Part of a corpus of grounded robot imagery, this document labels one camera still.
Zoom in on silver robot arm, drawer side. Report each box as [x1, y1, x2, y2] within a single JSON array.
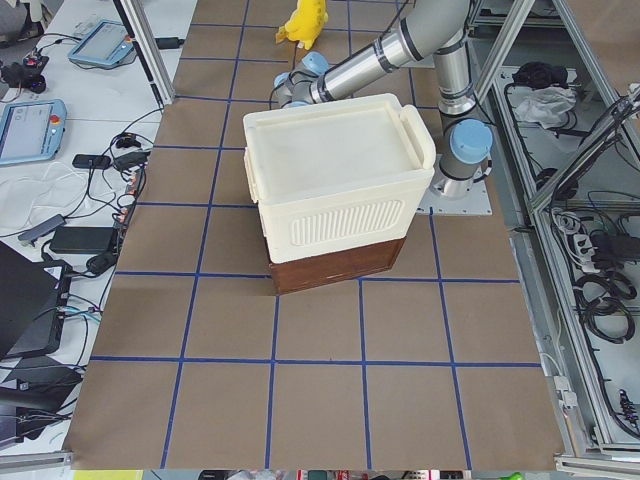
[[272, 1, 493, 199]]

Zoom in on dark wooden drawer cabinet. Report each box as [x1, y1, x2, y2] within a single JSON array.
[[269, 237, 406, 294]]

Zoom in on cream plastic storage box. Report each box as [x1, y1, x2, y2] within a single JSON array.
[[243, 94, 436, 264]]

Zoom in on yellow plush dinosaur toy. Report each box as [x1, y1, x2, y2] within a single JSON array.
[[275, 0, 329, 51]]

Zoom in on black power brick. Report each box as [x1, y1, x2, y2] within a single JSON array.
[[50, 226, 116, 254]]

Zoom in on white crumpled cloth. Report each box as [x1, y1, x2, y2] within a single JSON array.
[[514, 86, 576, 129]]

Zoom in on black cloth bundle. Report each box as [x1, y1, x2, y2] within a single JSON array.
[[512, 62, 568, 90]]

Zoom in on blue teach pendant upper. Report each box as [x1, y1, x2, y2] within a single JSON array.
[[67, 20, 135, 69]]

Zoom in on blue teach pendant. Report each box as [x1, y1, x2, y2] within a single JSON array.
[[1, 99, 67, 166], [67, 20, 135, 69]]

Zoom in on black laptop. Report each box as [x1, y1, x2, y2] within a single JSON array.
[[1, 244, 71, 360]]

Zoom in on blue teach pendant lower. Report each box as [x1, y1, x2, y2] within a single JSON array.
[[1, 99, 67, 166]]

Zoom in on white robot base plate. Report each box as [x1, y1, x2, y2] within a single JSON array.
[[416, 154, 493, 216]]

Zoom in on aluminium frame rail right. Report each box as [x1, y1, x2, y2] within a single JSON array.
[[470, 1, 639, 462]]

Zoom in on aluminium frame post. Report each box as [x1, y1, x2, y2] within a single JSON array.
[[113, 0, 175, 108]]

